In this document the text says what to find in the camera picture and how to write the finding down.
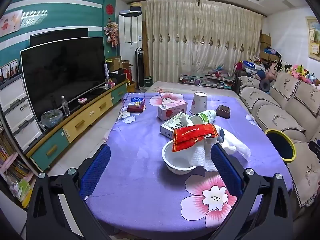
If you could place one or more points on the blue card box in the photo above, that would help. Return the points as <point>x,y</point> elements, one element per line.
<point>136,102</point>

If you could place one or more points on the red snack packet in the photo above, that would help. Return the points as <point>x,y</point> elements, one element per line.
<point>192,135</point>

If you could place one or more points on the clear water bottle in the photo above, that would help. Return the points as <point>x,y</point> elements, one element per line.
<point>65,107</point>

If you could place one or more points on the pink and white cardboard box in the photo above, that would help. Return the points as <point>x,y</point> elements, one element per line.
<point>175,110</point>

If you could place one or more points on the bookshelf with books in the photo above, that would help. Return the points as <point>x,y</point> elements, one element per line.
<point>15,170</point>

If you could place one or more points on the white paper towel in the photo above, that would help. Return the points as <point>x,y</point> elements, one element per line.
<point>235,145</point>

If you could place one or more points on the white paper cup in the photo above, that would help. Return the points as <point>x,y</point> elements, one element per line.
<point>198,102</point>

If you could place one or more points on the child drawing wall poster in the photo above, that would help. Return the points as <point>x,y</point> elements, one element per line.
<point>10,22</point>

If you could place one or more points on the black bin with yellow rim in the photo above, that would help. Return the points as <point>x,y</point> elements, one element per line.
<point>280,145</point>

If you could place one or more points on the stack of cardboard boxes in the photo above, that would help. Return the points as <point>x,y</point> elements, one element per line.
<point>265,40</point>

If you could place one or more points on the dark green box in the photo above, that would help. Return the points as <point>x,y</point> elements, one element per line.
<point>148,81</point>

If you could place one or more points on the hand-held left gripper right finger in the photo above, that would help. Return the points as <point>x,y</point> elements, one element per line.
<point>225,172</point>

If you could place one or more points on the beige sofa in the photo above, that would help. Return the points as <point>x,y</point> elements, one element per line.
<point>275,110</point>

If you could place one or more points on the green and yellow TV cabinet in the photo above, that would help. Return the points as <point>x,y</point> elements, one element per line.
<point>82,122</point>

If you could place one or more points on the glass bowl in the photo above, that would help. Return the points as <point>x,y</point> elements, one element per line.
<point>51,118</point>

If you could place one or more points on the white printed tube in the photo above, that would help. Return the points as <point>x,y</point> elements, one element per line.
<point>106,72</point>

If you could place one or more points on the green and white plastic bottle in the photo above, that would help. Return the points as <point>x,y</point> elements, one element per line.
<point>206,116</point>

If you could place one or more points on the framed floral picture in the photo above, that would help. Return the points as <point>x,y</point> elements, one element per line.
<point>313,37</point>

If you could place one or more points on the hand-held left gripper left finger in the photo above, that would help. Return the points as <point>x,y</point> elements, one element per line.
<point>96,170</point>

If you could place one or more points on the dark grey neck pillow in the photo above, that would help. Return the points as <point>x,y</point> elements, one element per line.
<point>265,85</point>

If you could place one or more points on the white plastic bowl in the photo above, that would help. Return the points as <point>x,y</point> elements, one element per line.
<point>177,162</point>

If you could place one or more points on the brown wooden board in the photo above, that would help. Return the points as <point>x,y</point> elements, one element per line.
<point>145,50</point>

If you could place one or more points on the low glass table with clutter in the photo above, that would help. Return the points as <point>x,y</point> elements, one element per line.
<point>207,80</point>

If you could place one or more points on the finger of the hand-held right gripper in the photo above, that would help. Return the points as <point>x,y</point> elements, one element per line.
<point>314,148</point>

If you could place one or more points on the pile of plush toys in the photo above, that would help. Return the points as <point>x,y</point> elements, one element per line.
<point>297,71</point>

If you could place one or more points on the small brown box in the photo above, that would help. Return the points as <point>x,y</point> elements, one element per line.
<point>223,111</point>

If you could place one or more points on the black tower fan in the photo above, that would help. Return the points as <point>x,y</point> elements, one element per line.
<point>140,67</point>

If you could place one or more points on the white standing air conditioner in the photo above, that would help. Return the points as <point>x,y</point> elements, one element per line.
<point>130,35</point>

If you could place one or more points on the hanging flower ornament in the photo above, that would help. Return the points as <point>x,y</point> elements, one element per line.
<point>111,32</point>

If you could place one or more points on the small pink toy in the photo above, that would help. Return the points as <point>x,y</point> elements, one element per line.
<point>82,100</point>

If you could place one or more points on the framed photos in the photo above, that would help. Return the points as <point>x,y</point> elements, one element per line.
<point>10,70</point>

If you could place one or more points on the flat red box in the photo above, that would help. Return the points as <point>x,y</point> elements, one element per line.
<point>135,110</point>

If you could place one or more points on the open cardboard boxes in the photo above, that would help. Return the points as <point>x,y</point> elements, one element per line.
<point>117,62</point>

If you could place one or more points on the beige curtain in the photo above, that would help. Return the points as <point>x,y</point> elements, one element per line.
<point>200,42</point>

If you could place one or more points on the purple floral tablecloth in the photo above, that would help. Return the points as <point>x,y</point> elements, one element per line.
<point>140,155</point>

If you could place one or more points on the white plastic drawer unit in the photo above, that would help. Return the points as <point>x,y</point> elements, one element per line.
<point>17,110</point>

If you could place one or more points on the large curved television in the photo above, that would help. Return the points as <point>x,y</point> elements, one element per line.
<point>62,77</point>

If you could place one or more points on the stack of flat boxes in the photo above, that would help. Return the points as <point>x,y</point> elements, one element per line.
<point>131,8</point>

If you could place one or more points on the grey and white carton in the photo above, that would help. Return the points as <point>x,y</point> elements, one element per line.
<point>172,126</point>

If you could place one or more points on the red round wall decoration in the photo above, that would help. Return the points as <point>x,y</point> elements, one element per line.
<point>109,8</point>

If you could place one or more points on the blue star print bag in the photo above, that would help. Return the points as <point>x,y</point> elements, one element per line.
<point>250,66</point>

